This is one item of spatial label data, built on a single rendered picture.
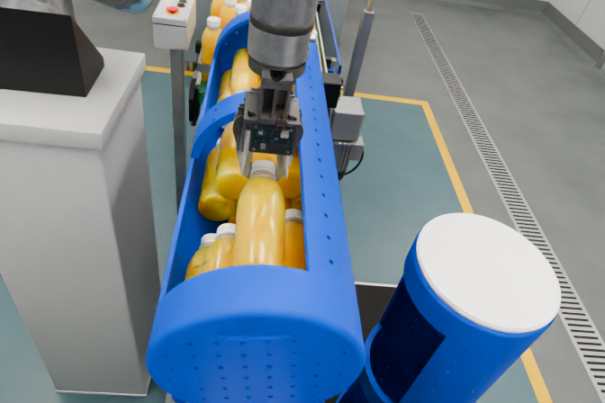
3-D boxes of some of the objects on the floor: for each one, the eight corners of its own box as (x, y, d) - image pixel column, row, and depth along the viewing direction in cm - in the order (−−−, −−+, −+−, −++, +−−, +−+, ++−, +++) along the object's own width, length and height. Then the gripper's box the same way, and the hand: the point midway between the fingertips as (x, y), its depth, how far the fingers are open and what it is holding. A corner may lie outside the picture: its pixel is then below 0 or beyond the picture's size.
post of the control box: (178, 240, 209) (168, 38, 144) (179, 233, 212) (170, 32, 147) (186, 240, 209) (181, 39, 144) (188, 234, 212) (183, 34, 147)
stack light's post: (313, 221, 231) (365, 12, 159) (312, 216, 234) (363, 7, 162) (320, 222, 231) (375, 13, 159) (320, 216, 234) (374, 9, 162)
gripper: (227, 71, 51) (221, 204, 64) (327, 82, 52) (300, 210, 66) (232, 39, 57) (226, 165, 71) (321, 49, 58) (298, 172, 72)
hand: (263, 168), depth 70 cm, fingers closed on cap, 4 cm apart
